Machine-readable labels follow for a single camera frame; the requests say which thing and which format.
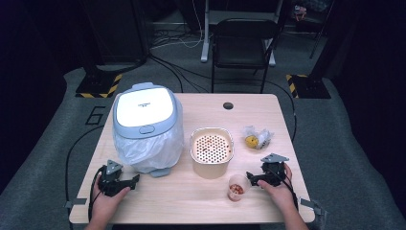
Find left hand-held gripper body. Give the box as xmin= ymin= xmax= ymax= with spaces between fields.
xmin=97 ymin=159 xmax=128 ymax=197

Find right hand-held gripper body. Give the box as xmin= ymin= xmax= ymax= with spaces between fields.
xmin=259 ymin=152 xmax=290 ymax=188

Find red food scraps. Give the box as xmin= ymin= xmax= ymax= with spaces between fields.
xmin=229 ymin=183 xmax=245 ymax=196

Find clear plastic cup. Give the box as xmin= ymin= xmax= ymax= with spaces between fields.
xmin=227 ymin=173 xmax=252 ymax=202

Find white plastic trash bag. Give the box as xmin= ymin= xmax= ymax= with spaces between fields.
xmin=112 ymin=101 xmax=185 ymax=174

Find yellow round food scrap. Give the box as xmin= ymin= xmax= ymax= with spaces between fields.
xmin=244 ymin=135 xmax=259 ymax=149

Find clear plastic wrapper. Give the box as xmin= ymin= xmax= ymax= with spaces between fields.
xmin=242 ymin=125 xmax=275 ymax=150

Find beige strainer container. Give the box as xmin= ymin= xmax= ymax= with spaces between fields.
xmin=190 ymin=126 xmax=235 ymax=180

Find white lidded trash bin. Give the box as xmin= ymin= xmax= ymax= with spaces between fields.
xmin=111 ymin=81 xmax=185 ymax=178

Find person's left hand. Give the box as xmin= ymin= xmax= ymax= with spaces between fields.
xmin=90 ymin=175 xmax=132 ymax=222

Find person's right hand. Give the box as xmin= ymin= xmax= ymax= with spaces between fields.
xmin=257 ymin=162 xmax=298 ymax=214

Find black folding chair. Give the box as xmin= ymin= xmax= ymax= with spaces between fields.
xmin=210 ymin=17 xmax=281 ymax=94

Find dark cabinet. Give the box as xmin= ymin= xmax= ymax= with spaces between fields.
xmin=79 ymin=0 xmax=150 ymax=65

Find right hand-held gripper cable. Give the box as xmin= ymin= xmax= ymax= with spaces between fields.
xmin=267 ymin=168 xmax=300 ymax=212

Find grey table corner bracket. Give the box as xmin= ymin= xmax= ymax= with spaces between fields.
xmin=63 ymin=197 xmax=88 ymax=210
xmin=300 ymin=197 xmax=328 ymax=222

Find black floor cable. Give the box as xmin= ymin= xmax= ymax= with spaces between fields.
xmin=263 ymin=79 xmax=298 ymax=142
xmin=64 ymin=124 xmax=105 ymax=205

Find hazard-striped black base plate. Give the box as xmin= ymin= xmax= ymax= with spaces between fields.
xmin=285 ymin=74 xmax=332 ymax=100
xmin=75 ymin=73 xmax=124 ymax=99

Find white metal desk frame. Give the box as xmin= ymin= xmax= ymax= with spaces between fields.
xmin=200 ymin=0 xmax=285 ymax=67

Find white floor cable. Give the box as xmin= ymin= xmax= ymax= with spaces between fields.
xmin=149 ymin=0 xmax=206 ymax=51

